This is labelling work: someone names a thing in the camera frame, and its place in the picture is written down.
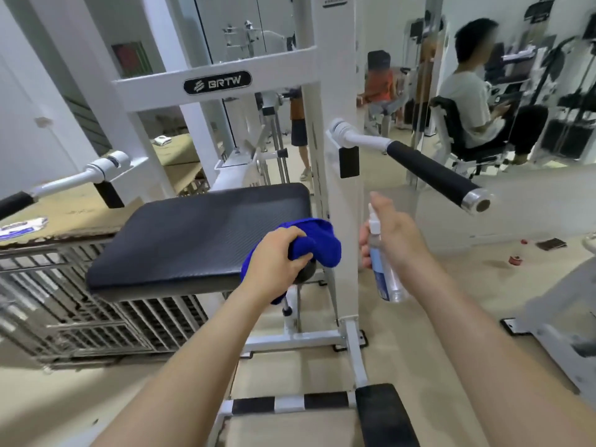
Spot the black seat gym machine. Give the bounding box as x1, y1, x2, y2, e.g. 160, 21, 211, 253
428, 95, 513, 178

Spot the grey metal wire cage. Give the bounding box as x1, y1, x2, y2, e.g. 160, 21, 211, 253
0, 237, 210, 369

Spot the person's left forearm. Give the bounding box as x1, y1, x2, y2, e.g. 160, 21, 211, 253
91, 286, 280, 447

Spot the person's right forearm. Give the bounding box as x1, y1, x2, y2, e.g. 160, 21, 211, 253
404, 256, 596, 447

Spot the white handle bar black grip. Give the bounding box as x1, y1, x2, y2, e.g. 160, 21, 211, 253
328, 118, 495, 215
0, 150, 131, 221

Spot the person's left hand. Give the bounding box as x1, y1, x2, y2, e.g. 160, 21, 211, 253
242, 226, 314, 304

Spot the black weight stack machine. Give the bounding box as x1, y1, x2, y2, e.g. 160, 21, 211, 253
530, 0, 596, 164

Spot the black padded machine seat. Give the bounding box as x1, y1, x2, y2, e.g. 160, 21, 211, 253
86, 183, 314, 303

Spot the red and green wall sign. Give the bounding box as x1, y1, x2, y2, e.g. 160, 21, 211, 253
111, 41, 155, 80

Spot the white gym machine frame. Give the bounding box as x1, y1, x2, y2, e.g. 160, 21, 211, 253
25, 0, 373, 447

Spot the white gym machine base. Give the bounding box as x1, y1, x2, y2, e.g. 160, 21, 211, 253
500, 233, 596, 406

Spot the person's right hand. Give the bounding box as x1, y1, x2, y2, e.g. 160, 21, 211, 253
359, 192, 435, 281

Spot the brown cardboard sheet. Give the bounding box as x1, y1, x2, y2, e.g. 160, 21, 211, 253
0, 134, 206, 248

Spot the blue and white sticker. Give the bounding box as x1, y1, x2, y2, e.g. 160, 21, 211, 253
0, 217, 49, 242

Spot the blue microfibre cloth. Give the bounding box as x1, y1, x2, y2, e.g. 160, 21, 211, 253
241, 218, 342, 307

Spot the clear spray bottle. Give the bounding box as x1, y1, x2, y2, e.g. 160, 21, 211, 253
367, 203, 411, 304

